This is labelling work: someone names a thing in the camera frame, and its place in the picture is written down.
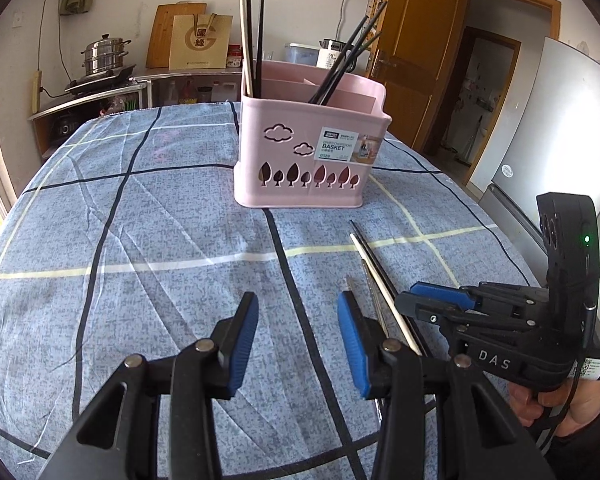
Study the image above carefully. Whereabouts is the stainless steel steamer pot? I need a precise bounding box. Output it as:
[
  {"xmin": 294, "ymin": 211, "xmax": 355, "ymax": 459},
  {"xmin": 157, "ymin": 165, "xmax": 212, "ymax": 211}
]
[{"xmin": 80, "ymin": 34, "xmax": 132, "ymax": 77}]

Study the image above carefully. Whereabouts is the light wooden chopstick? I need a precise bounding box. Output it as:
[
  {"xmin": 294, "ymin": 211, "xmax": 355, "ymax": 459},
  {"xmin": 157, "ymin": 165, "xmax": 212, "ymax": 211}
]
[{"xmin": 349, "ymin": 232, "xmax": 425, "ymax": 357}]

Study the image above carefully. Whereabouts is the brown wooden door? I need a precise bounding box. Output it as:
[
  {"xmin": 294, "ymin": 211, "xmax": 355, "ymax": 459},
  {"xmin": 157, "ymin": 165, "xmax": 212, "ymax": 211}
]
[{"xmin": 367, "ymin": 0, "xmax": 471, "ymax": 151}]

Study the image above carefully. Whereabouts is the beige chopstick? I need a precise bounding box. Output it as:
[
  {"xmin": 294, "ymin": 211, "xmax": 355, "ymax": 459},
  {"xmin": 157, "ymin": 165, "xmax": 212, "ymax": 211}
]
[{"xmin": 238, "ymin": 0, "xmax": 255, "ymax": 98}]

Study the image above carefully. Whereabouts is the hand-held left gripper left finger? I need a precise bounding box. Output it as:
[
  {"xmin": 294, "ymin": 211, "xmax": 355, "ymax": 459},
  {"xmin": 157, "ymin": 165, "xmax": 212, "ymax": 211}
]
[{"xmin": 37, "ymin": 291, "xmax": 260, "ymax": 480}]

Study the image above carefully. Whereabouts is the silver refrigerator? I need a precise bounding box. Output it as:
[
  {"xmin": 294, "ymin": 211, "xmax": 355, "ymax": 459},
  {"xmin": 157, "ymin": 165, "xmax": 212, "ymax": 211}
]
[{"xmin": 467, "ymin": 35, "xmax": 600, "ymax": 281}]

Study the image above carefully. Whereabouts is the wooden cutting board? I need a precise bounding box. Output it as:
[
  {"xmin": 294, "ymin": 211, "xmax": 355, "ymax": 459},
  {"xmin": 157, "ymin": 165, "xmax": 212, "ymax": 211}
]
[{"xmin": 145, "ymin": 2, "xmax": 208, "ymax": 69}]

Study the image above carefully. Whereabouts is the thin metal chopstick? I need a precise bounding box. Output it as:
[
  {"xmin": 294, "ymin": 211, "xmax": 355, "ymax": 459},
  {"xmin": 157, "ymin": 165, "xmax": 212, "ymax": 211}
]
[{"xmin": 362, "ymin": 262, "xmax": 392, "ymax": 338}]

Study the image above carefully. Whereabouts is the brass door handle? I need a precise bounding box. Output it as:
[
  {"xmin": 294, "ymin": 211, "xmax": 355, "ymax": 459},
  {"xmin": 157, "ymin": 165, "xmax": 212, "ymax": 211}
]
[{"xmin": 372, "ymin": 50, "xmax": 398, "ymax": 73}]

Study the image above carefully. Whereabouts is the black chopstick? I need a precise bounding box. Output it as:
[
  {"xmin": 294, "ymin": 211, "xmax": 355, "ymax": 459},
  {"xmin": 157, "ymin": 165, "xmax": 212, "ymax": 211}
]
[
  {"xmin": 330, "ymin": 32, "xmax": 384, "ymax": 106},
  {"xmin": 327, "ymin": 1, "xmax": 389, "ymax": 105},
  {"xmin": 317, "ymin": 10, "xmax": 383, "ymax": 104},
  {"xmin": 246, "ymin": 0, "xmax": 259, "ymax": 97},
  {"xmin": 307, "ymin": 16, "xmax": 368, "ymax": 103},
  {"xmin": 256, "ymin": 0, "xmax": 267, "ymax": 83}
]

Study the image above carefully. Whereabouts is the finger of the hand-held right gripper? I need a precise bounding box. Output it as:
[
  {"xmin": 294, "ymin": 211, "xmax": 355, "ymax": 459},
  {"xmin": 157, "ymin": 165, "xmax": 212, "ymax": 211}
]
[
  {"xmin": 409, "ymin": 281, "xmax": 551, "ymax": 312},
  {"xmin": 396, "ymin": 292, "xmax": 540, "ymax": 332}
]

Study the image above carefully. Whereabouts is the black induction cooker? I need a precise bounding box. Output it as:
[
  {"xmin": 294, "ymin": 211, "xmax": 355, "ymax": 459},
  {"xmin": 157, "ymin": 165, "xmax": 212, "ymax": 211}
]
[{"xmin": 64, "ymin": 65, "xmax": 137, "ymax": 93}]

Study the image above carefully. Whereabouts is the thin dark brown chopstick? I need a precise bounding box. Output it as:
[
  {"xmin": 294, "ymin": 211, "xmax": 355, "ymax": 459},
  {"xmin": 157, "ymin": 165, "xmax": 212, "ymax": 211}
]
[{"xmin": 348, "ymin": 219, "xmax": 403, "ymax": 298}]

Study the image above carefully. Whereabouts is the person's right hand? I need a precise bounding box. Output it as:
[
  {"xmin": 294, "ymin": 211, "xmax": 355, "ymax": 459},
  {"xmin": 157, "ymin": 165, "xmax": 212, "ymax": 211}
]
[{"xmin": 507, "ymin": 375, "xmax": 600, "ymax": 438}]

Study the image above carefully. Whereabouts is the blue checked tablecloth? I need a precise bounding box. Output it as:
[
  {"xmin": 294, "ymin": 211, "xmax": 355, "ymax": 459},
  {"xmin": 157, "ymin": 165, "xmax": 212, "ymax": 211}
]
[{"xmin": 0, "ymin": 100, "xmax": 551, "ymax": 480}]

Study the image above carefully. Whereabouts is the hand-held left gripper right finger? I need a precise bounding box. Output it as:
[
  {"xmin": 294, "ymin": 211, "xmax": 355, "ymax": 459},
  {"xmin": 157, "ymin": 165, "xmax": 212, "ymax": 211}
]
[{"xmin": 336, "ymin": 291, "xmax": 556, "ymax": 480}]

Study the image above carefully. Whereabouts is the clear plastic container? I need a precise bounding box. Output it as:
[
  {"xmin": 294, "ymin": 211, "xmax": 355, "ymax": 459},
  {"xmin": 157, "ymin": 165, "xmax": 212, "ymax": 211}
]
[{"xmin": 283, "ymin": 42, "xmax": 322, "ymax": 67}]

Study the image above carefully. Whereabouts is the brown paper bag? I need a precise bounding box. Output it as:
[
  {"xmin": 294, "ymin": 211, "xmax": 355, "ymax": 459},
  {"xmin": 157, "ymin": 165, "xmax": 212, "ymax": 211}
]
[{"xmin": 168, "ymin": 12, "xmax": 233, "ymax": 71}]

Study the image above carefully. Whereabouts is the steel side table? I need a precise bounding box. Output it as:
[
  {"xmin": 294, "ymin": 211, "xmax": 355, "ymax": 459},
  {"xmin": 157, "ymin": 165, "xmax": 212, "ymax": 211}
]
[{"xmin": 27, "ymin": 67, "xmax": 246, "ymax": 161}]

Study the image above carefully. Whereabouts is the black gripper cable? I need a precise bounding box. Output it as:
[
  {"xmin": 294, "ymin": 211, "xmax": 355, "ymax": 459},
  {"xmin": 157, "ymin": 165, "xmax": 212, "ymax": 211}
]
[{"xmin": 530, "ymin": 302, "xmax": 598, "ymax": 441}]

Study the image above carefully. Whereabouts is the pink plastic utensil basket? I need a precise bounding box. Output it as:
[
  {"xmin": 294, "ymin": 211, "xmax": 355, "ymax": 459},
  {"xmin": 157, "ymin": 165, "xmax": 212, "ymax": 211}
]
[{"xmin": 232, "ymin": 59, "xmax": 393, "ymax": 209}]

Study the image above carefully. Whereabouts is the person's right forearm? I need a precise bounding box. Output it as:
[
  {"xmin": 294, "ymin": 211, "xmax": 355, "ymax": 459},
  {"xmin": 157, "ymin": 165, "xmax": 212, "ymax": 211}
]
[{"xmin": 535, "ymin": 400, "xmax": 600, "ymax": 480}]

